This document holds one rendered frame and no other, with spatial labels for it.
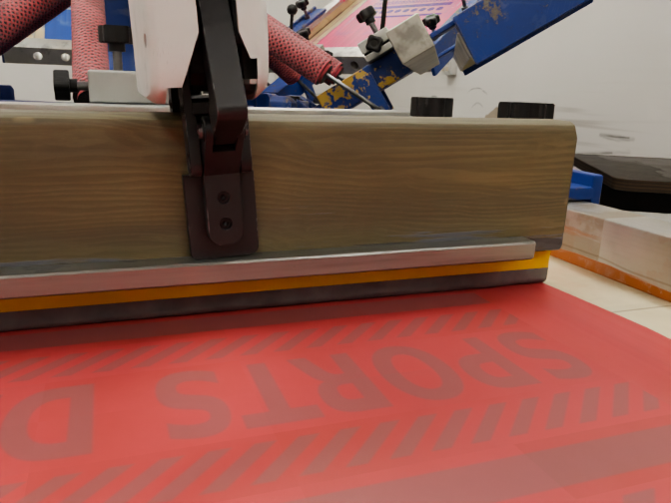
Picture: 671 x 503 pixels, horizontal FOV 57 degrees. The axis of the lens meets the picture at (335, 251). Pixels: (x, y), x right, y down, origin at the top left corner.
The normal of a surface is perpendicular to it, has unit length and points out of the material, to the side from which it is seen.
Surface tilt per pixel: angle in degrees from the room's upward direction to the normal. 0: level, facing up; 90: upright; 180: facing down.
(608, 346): 0
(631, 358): 0
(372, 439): 0
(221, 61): 62
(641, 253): 90
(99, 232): 91
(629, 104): 90
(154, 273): 91
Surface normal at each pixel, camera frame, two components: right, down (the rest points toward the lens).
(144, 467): 0.04, -0.97
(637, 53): -0.94, 0.06
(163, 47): 0.22, 0.28
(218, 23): 0.29, -0.22
